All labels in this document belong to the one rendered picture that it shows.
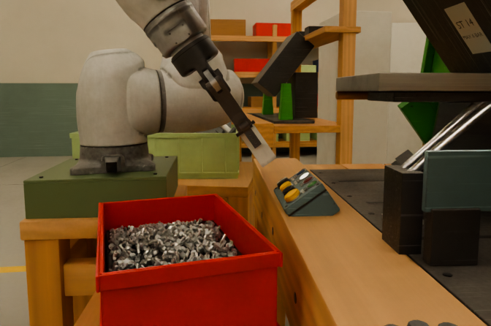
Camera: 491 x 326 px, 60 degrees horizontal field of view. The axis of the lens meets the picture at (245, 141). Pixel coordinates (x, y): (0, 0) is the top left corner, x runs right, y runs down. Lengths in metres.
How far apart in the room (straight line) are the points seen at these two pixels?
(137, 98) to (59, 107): 6.98
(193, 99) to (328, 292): 0.63
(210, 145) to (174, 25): 0.93
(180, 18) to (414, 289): 0.49
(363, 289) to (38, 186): 0.69
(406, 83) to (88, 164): 0.72
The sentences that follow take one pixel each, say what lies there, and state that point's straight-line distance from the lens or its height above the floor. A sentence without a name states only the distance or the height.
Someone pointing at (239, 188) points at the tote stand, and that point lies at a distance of 1.45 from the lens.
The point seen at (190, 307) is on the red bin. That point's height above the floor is 0.87.
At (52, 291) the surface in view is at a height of 0.70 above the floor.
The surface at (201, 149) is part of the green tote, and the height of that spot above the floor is 0.90.
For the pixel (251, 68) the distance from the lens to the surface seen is 7.17.
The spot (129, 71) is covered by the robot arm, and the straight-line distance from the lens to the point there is 0.99.
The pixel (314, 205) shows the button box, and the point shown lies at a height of 0.92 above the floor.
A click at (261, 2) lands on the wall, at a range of 7.89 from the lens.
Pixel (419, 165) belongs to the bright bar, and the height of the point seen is 1.02.
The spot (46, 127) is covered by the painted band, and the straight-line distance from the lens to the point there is 8.03.
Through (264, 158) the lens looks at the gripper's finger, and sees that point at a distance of 0.72.
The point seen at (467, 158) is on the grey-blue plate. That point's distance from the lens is 0.58.
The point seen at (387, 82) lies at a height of 1.12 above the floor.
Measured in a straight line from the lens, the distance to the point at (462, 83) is 0.49.
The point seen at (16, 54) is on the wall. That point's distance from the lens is 8.16.
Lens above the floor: 1.11
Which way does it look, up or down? 7 degrees down
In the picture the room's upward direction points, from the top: straight up
